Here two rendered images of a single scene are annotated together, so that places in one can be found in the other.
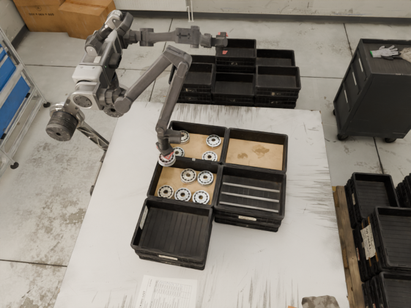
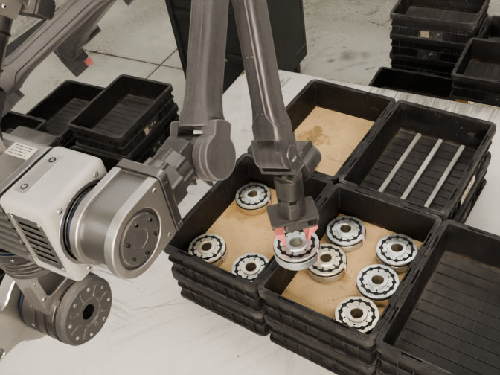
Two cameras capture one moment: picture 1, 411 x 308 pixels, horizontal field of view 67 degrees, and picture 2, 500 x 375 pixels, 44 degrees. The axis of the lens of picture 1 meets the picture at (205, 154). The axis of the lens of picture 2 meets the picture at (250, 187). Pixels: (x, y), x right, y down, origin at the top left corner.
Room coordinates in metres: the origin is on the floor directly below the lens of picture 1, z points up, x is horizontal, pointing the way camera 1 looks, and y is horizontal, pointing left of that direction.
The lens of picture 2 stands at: (0.69, 1.05, 2.08)
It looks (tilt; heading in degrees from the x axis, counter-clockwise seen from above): 43 degrees down; 299
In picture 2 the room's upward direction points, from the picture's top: 11 degrees counter-clockwise
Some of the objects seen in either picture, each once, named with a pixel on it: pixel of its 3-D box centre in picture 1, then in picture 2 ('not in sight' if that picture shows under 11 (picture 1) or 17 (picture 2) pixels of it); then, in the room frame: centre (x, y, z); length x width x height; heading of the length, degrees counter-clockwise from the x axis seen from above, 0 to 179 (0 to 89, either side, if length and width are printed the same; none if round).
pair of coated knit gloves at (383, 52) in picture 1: (385, 51); not in sight; (2.09, -1.53, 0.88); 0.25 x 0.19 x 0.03; 82
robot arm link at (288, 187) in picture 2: (163, 137); (289, 181); (1.04, 0.22, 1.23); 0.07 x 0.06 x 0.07; 81
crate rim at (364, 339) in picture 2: (185, 180); (352, 255); (0.95, 0.13, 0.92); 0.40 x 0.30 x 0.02; 77
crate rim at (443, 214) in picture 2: (251, 190); (418, 155); (0.85, -0.25, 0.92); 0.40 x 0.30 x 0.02; 77
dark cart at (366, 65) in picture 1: (380, 96); (241, 25); (2.00, -1.64, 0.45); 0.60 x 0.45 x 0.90; 82
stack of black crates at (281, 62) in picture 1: (272, 71); (74, 135); (2.58, -0.76, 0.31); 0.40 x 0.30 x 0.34; 82
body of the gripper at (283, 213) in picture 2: (164, 144); (291, 204); (1.04, 0.23, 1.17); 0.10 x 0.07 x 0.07; 31
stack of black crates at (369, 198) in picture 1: (370, 201); (410, 110); (1.04, -1.30, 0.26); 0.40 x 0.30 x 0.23; 172
